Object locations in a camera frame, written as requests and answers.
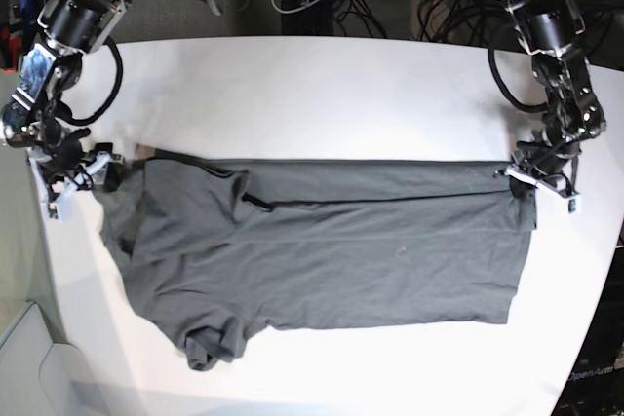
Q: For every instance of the dark grey t-shirt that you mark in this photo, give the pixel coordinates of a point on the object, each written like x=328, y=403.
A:
x=214, y=252

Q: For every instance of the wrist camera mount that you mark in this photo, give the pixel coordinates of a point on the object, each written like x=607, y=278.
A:
x=68, y=187
x=546, y=182

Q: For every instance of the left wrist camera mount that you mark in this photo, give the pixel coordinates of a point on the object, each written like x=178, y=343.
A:
x=546, y=182

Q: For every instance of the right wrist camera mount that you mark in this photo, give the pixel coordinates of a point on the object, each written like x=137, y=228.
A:
x=68, y=187

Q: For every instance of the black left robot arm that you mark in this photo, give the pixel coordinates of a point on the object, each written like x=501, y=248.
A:
x=549, y=31

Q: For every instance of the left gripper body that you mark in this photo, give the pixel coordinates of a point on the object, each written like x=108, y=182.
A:
x=541, y=172

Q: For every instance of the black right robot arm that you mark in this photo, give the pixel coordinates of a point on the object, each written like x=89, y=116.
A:
x=37, y=120

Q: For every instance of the red and black clamp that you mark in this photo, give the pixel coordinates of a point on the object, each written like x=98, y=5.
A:
x=11, y=47

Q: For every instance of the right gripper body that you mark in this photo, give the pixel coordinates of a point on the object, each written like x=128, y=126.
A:
x=73, y=172

